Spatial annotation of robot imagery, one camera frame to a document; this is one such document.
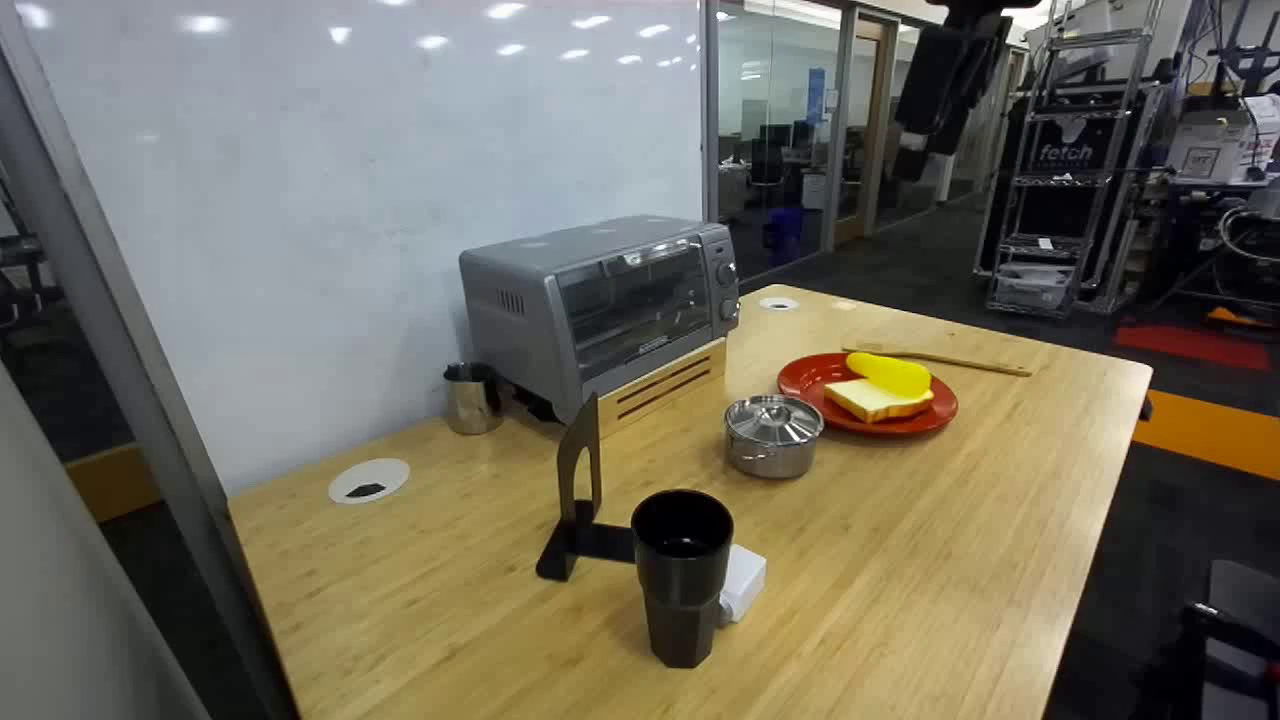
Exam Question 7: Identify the silver toaster oven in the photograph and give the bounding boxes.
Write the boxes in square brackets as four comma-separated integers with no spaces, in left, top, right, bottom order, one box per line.
[455,213,745,428]

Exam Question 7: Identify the small steel cup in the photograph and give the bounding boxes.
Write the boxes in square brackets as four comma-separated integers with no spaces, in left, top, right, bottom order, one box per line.
[438,361,504,438]

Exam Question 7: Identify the yellow corn toy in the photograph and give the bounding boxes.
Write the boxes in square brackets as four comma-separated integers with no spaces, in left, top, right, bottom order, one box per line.
[844,348,936,402]

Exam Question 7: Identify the black plastic tumbler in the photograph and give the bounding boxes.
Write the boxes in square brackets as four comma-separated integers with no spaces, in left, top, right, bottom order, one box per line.
[629,488,741,670]

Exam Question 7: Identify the black metal bookend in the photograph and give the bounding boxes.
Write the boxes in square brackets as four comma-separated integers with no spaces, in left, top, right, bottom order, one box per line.
[533,393,640,587]

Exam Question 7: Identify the toast bread slice toy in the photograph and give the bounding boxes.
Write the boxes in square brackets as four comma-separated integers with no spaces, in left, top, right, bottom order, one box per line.
[818,376,936,428]

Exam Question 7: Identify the large white whiteboard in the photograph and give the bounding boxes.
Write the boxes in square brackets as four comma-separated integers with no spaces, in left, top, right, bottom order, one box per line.
[0,0,711,720]

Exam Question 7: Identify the metal rack shelf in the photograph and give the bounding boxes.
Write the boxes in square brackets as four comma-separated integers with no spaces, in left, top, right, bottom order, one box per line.
[971,24,1163,320]

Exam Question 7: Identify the small white box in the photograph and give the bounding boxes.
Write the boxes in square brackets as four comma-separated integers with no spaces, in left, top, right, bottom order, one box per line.
[715,540,772,633]

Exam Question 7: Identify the small steel pot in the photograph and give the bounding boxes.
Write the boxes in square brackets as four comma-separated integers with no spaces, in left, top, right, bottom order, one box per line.
[719,416,828,485]

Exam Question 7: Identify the white lab machine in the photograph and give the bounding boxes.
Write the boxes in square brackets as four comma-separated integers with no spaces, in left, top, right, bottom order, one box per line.
[1158,90,1280,191]

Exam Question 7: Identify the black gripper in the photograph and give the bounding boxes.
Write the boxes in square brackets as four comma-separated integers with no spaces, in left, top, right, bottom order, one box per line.
[890,4,1012,153]

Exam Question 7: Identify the black chair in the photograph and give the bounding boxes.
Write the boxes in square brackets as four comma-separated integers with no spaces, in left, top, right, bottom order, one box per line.
[1172,557,1280,720]

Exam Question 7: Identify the red plate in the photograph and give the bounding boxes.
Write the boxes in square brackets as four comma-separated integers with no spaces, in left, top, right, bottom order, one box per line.
[772,348,965,443]

